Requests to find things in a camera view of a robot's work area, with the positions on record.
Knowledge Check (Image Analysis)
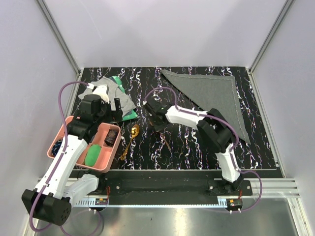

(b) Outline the dark grey napkin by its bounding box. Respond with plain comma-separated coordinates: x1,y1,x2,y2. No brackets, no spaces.
161,70,251,144

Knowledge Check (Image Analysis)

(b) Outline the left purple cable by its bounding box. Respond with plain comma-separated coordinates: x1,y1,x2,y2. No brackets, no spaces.
29,81,104,236

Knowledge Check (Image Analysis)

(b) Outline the green packet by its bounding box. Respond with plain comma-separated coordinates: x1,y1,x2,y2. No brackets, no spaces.
110,76,138,121

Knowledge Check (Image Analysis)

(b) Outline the light grey cloth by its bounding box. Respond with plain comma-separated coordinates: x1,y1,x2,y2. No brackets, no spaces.
78,76,136,116

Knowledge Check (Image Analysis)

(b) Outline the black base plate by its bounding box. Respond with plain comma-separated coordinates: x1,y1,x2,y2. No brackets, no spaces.
88,170,253,207

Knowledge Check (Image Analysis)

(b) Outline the dark brown object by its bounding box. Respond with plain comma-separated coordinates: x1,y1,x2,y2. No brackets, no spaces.
104,129,118,147

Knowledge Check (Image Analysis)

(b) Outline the pink divided tray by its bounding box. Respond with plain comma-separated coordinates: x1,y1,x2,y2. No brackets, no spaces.
47,116,121,173

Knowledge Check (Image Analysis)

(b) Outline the aluminium frame post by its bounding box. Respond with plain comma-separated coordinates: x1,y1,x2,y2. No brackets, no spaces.
248,0,296,74
35,0,83,76

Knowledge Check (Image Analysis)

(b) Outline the black blue patterned object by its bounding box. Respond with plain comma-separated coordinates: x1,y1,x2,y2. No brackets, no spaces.
51,139,63,157

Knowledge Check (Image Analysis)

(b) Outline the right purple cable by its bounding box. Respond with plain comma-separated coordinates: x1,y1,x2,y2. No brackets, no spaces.
143,86,263,213

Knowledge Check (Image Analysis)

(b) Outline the left aluminium frame post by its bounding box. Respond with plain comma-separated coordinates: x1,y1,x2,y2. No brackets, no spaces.
35,0,83,76

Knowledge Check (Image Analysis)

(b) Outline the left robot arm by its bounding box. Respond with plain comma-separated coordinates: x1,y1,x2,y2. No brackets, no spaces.
22,94,123,226

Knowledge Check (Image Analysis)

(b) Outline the gold spoon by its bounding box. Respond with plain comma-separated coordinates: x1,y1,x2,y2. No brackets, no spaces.
120,124,140,161

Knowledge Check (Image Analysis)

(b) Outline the purple cable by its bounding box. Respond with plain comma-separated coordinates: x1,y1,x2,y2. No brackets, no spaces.
29,81,104,236
143,86,263,213

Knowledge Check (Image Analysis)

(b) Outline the right aluminium frame post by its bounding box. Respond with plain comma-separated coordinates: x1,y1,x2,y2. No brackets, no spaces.
248,0,296,74

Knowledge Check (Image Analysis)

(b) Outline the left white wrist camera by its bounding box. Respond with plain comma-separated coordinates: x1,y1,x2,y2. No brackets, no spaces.
87,83,110,103

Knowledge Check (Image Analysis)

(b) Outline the green oval object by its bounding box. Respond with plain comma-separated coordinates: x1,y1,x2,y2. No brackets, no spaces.
84,145,101,167

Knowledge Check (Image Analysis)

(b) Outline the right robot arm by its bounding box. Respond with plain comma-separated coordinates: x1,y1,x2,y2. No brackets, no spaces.
143,101,243,195

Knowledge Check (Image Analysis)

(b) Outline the copper spoon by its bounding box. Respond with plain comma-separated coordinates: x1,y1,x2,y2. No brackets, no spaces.
160,133,172,153

